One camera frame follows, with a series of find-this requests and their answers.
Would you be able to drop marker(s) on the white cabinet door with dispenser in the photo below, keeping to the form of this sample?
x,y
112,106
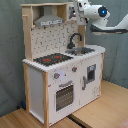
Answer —
x,y
90,79

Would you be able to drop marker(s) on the grey toy sink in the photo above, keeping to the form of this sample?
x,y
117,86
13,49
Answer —
x,y
79,51

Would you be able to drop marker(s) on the black toy faucet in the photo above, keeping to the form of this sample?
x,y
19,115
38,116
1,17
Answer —
x,y
73,41

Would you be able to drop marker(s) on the left red stove knob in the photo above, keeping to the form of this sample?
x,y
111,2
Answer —
x,y
56,75

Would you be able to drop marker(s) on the right red stove knob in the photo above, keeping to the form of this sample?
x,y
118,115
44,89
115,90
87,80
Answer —
x,y
74,69

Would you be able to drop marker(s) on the grey range hood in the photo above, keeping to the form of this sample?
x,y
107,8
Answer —
x,y
48,18

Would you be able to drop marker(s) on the wooden toy kitchen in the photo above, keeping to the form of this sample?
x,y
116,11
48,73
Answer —
x,y
46,40

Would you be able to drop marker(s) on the white toy microwave door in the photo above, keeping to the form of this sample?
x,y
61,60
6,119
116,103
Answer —
x,y
71,12

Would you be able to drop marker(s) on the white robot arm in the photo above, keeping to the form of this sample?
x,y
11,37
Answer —
x,y
99,14

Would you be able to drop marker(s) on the black toy stovetop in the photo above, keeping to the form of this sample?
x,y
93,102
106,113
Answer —
x,y
52,59

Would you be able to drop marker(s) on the white toy oven door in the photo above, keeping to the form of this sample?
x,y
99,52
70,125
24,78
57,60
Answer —
x,y
63,99

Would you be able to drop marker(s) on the red stove knob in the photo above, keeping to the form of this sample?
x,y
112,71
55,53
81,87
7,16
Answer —
x,y
56,75
74,69

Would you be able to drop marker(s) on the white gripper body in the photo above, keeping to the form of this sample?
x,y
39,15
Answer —
x,y
80,6

